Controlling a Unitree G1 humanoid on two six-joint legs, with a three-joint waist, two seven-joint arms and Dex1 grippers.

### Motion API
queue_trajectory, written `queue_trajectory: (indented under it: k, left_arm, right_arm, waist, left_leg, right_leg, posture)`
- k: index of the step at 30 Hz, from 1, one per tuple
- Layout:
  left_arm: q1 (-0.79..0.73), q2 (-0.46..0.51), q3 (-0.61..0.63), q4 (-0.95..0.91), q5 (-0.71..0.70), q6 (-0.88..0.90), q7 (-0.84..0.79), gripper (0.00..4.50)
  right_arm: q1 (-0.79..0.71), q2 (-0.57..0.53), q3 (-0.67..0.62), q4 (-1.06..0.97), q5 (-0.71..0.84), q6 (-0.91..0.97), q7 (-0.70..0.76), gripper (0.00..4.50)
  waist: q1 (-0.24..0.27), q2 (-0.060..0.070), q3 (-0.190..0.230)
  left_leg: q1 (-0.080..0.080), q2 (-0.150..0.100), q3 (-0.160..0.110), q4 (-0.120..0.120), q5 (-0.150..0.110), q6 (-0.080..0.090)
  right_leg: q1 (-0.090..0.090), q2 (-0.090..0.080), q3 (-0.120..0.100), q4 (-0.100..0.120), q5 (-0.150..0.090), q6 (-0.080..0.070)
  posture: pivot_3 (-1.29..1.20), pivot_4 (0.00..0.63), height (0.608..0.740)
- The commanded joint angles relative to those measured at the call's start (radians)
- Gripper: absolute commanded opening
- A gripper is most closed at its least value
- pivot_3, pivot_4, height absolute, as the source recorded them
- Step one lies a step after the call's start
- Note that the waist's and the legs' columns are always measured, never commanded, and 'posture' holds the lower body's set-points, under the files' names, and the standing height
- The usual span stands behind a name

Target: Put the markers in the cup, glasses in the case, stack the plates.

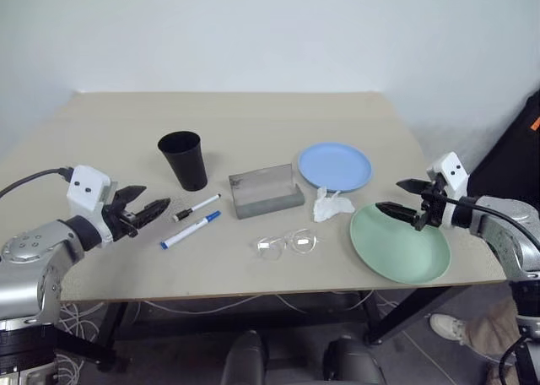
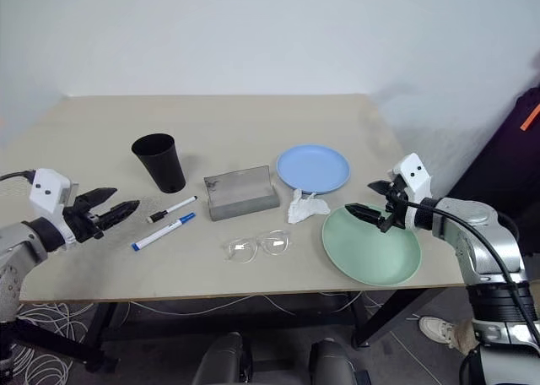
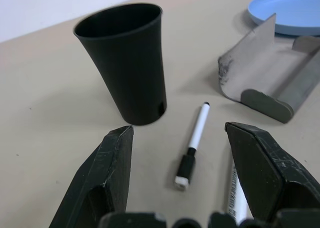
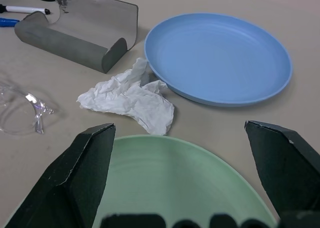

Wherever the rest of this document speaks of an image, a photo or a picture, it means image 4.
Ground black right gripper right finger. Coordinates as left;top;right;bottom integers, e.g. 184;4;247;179
244;120;320;215

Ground green round plate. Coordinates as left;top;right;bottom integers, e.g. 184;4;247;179
4;134;278;228

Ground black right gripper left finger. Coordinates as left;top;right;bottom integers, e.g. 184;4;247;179
4;123;117;228

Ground clear plastic glasses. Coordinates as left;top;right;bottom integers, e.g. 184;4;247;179
0;72;57;135

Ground grey glasses case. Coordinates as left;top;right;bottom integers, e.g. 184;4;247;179
14;0;139;74

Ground blue marker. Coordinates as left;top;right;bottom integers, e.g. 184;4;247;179
0;17;20;28

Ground white marker with black cap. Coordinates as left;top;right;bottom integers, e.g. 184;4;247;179
0;3;52;16

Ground blue round plate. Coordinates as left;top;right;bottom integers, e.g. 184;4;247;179
144;12;293;108

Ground white tissue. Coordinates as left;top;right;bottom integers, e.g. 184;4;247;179
76;57;175;136

